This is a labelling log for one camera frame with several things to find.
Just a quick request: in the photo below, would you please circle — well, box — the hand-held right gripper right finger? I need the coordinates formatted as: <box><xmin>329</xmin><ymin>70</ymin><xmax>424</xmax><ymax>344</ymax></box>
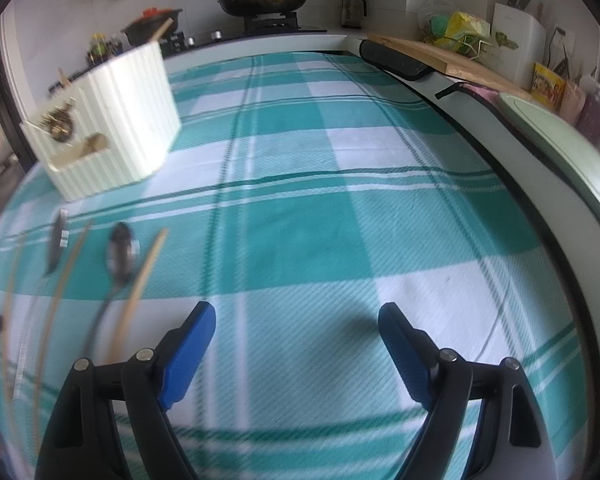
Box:
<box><xmin>378</xmin><ymin>302</ymin><xmax>561</xmax><ymax>480</ymax></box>

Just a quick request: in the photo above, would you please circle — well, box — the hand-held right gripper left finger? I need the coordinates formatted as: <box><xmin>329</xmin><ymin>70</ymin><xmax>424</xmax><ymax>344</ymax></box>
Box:
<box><xmin>37</xmin><ymin>301</ymin><xmax>217</xmax><ymax>480</ymax></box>

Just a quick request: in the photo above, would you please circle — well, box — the metal spoon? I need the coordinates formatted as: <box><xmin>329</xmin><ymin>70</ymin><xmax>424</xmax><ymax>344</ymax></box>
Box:
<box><xmin>82</xmin><ymin>221</ymin><xmax>140</xmax><ymax>361</ymax></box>
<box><xmin>12</xmin><ymin>207</ymin><xmax>70</xmax><ymax>403</ymax></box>

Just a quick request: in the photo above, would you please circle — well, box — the cream ribbed utensil holder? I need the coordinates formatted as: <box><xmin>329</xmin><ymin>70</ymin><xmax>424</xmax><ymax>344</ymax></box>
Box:
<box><xmin>19</xmin><ymin>40</ymin><xmax>183</xmax><ymax>203</ymax></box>

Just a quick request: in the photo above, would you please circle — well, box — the teal checked tablecloth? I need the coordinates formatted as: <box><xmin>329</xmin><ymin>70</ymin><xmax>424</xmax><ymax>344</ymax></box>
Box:
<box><xmin>0</xmin><ymin>50</ymin><xmax>593</xmax><ymax>480</ymax></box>

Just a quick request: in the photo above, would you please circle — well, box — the light green cutting board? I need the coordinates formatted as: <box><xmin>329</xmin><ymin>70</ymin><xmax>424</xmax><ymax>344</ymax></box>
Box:
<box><xmin>497</xmin><ymin>91</ymin><xmax>600</xmax><ymax>241</ymax></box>

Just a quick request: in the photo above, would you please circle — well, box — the pink cloth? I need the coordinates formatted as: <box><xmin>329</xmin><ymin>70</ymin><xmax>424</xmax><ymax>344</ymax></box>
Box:
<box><xmin>462</xmin><ymin>82</ymin><xmax>501</xmax><ymax>104</ymax></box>

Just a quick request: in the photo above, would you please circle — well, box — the black oblong tray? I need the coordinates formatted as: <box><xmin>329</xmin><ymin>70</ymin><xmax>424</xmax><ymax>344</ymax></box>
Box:
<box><xmin>359</xmin><ymin>39</ymin><xmax>433</xmax><ymax>81</ymax></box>

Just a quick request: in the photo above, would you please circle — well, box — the wooden cutting board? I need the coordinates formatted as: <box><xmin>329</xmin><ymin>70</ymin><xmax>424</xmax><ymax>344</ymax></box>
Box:
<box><xmin>367</xmin><ymin>32</ymin><xmax>531</xmax><ymax>101</ymax></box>

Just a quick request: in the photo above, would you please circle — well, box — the yellow box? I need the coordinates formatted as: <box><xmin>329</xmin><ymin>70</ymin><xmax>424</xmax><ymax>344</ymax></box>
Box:
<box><xmin>531</xmin><ymin>62</ymin><xmax>568</xmax><ymax>113</ymax></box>

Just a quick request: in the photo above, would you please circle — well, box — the pink bottle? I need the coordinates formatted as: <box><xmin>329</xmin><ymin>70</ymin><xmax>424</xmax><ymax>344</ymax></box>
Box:
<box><xmin>560</xmin><ymin>80</ymin><xmax>588</xmax><ymax>126</ymax></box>

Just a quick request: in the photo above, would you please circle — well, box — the purple soap dispenser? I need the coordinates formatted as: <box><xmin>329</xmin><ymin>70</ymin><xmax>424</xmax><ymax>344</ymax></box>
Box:
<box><xmin>577</xmin><ymin>82</ymin><xmax>600</xmax><ymax>143</ymax></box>

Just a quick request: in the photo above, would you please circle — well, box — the white knife holder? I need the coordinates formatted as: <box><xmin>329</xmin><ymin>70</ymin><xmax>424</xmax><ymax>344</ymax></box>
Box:
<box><xmin>492</xmin><ymin>2</ymin><xmax>547</xmax><ymax>87</ymax></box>

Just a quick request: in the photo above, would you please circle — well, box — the green scrubber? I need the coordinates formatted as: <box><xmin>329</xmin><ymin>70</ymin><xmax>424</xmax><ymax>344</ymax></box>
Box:
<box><xmin>427</xmin><ymin>15</ymin><xmax>451</xmax><ymax>42</ymax></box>

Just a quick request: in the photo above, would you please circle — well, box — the black gas stove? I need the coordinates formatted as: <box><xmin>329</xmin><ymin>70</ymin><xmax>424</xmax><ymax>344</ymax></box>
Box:
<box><xmin>160</xmin><ymin>14</ymin><xmax>328</xmax><ymax>57</ymax></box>

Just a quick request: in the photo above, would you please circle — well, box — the black pot with red lid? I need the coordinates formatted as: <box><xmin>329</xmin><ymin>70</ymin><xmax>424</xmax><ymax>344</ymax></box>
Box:
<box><xmin>122</xmin><ymin>6</ymin><xmax>183</xmax><ymax>46</ymax></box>

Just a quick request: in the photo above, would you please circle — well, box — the yellow green bag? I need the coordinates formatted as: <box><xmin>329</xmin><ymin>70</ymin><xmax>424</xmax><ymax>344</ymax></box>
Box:
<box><xmin>419</xmin><ymin>0</ymin><xmax>493</xmax><ymax>57</ymax></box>

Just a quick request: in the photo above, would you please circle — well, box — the glass french press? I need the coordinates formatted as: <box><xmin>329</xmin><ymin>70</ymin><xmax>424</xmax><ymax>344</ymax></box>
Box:
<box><xmin>340</xmin><ymin>0</ymin><xmax>368</xmax><ymax>30</ymax></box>

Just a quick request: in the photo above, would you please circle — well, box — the wall socket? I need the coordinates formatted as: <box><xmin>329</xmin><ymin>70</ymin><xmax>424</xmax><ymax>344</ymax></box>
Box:
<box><xmin>552</xmin><ymin>25</ymin><xmax>576</xmax><ymax>54</ymax></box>

